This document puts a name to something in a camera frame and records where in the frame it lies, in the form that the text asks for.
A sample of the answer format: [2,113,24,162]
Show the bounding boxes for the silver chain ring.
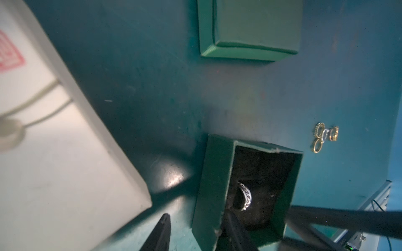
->
[233,181,253,211]

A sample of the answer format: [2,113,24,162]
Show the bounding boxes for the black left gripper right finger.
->
[222,210,258,251]

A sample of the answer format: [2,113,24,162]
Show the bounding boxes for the white flower gift box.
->
[1,1,152,251]

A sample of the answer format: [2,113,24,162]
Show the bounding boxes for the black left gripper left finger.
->
[139,213,171,251]

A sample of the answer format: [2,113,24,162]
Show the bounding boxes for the green jewelry box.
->
[192,134,303,251]

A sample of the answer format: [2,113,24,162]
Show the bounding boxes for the dark ring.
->
[313,122,326,138]

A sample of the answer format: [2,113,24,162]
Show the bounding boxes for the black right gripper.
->
[279,206,402,251]

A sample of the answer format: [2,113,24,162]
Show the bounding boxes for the green jewelry box lid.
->
[197,0,303,62]

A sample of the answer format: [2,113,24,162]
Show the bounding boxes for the front aluminium rail track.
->
[331,180,392,251]

